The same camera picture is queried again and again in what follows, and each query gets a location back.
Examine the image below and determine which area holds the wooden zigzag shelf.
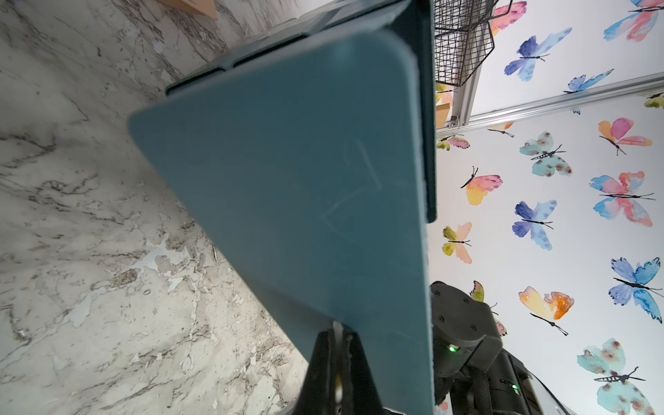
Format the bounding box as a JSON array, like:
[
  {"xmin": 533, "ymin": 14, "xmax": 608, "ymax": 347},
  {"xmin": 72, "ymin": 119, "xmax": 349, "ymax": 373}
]
[{"xmin": 158, "ymin": 0, "xmax": 217, "ymax": 21}]

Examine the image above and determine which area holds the teal top drawer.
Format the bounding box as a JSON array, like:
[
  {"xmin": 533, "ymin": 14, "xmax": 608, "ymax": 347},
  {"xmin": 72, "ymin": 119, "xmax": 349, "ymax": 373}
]
[{"xmin": 128, "ymin": 29, "xmax": 434, "ymax": 414}]

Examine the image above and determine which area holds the teal drawer cabinet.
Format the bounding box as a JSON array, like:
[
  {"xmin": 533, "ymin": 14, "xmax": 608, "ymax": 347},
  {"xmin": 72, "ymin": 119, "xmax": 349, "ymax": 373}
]
[{"xmin": 165, "ymin": 1, "xmax": 437, "ymax": 223}]

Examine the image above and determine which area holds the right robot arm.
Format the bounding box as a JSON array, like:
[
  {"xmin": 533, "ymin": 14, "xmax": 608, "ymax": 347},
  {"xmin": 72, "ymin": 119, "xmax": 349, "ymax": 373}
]
[{"xmin": 430, "ymin": 282, "xmax": 573, "ymax": 414}]

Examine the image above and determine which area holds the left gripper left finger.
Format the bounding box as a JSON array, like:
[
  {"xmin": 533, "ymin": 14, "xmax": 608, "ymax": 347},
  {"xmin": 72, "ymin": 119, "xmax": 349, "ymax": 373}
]
[{"xmin": 292, "ymin": 330, "xmax": 340, "ymax": 415}]

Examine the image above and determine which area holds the black wire wall basket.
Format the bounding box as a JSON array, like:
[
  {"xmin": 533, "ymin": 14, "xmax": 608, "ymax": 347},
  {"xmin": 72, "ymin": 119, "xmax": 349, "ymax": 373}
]
[{"xmin": 433, "ymin": 0, "xmax": 513, "ymax": 87}]

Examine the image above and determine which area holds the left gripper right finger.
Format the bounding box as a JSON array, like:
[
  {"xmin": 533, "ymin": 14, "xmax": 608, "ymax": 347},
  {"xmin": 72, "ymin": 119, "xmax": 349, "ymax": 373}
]
[{"xmin": 339, "ymin": 330, "xmax": 384, "ymax": 415}]

